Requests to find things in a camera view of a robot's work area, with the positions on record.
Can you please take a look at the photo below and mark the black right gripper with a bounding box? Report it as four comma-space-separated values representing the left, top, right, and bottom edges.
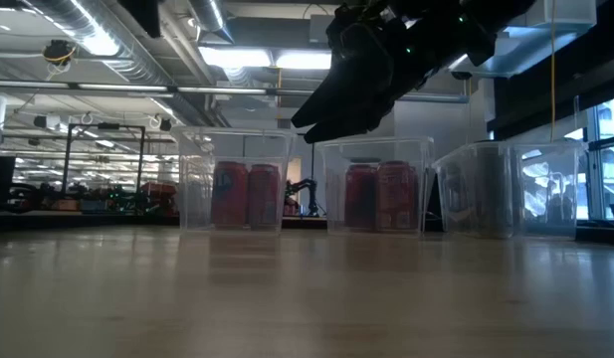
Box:
290, 0, 495, 146

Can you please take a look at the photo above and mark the red soda can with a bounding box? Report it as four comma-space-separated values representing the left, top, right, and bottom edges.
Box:
343, 163, 379, 232
210, 160, 250, 230

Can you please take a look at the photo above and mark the ceiling light panel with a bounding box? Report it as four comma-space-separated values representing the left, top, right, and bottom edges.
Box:
198, 46, 273, 70
275, 51, 333, 71

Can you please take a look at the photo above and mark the clear plastic bin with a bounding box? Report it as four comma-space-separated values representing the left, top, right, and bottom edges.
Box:
432, 139, 585, 241
317, 136, 436, 236
178, 126, 294, 235

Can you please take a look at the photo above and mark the orange machine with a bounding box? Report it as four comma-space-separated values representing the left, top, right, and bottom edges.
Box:
139, 180, 179, 203

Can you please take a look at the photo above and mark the long ceiling light strip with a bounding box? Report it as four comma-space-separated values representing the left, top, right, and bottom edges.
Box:
0, 79, 317, 96

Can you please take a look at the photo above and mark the black ceiling-mounted device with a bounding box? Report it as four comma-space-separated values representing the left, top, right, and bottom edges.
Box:
41, 38, 78, 69

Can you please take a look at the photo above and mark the cardboard box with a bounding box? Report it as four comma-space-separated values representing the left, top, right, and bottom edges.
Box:
50, 198, 80, 213

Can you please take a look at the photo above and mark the dark monitor screen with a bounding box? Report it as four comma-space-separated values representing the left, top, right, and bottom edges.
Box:
0, 155, 18, 210

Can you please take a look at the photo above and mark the silver ventilation duct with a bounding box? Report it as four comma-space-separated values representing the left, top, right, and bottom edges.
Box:
25, 0, 176, 89
186, 0, 236, 46

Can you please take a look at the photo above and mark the black metal rack frame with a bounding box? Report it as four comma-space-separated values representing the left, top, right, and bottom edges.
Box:
61, 122, 147, 196

